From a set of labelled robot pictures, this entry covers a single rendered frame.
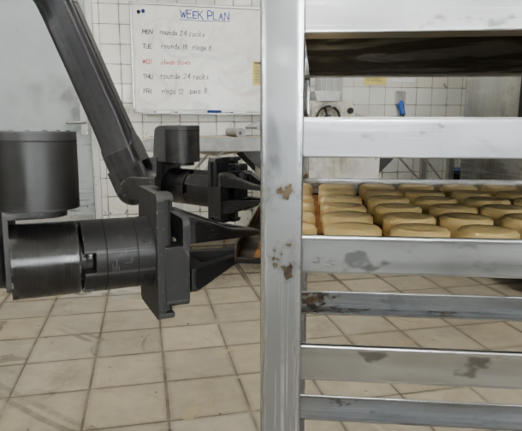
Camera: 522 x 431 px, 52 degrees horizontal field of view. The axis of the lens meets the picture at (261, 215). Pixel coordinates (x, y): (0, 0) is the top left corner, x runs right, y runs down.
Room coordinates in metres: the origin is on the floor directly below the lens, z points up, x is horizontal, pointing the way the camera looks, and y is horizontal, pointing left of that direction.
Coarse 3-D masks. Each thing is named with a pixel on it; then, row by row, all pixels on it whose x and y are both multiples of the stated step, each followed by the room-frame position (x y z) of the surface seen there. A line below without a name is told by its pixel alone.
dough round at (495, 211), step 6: (486, 204) 0.58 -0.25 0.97; (492, 204) 0.58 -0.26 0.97; (498, 204) 0.58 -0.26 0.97; (504, 204) 0.58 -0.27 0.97; (510, 204) 0.58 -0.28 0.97; (480, 210) 0.57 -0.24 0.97; (486, 210) 0.56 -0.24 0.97; (492, 210) 0.56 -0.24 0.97; (498, 210) 0.55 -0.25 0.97; (504, 210) 0.55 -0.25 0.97; (510, 210) 0.55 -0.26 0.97; (516, 210) 0.55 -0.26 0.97; (492, 216) 0.55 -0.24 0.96; (498, 216) 0.55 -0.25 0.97; (498, 222) 0.55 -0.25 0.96
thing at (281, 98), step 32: (288, 0) 0.38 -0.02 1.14; (288, 32) 0.38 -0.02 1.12; (288, 64) 0.38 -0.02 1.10; (288, 96) 0.38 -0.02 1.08; (288, 128) 0.38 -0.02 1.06; (288, 160) 0.38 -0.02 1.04; (288, 192) 0.38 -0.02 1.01; (288, 224) 0.38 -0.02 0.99; (288, 256) 0.38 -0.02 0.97; (288, 288) 0.38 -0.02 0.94; (288, 320) 0.38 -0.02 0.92; (288, 352) 0.38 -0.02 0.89; (288, 384) 0.38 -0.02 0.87; (288, 416) 0.38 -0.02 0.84
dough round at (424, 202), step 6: (420, 198) 0.63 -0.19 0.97; (426, 198) 0.63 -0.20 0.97; (432, 198) 0.63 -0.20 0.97; (438, 198) 0.63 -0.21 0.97; (444, 198) 0.63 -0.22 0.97; (450, 198) 0.63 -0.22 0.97; (456, 198) 0.63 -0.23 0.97; (420, 204) 0.62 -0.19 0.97; (426, 204) 0.62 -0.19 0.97; (426, 210) 0.62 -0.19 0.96
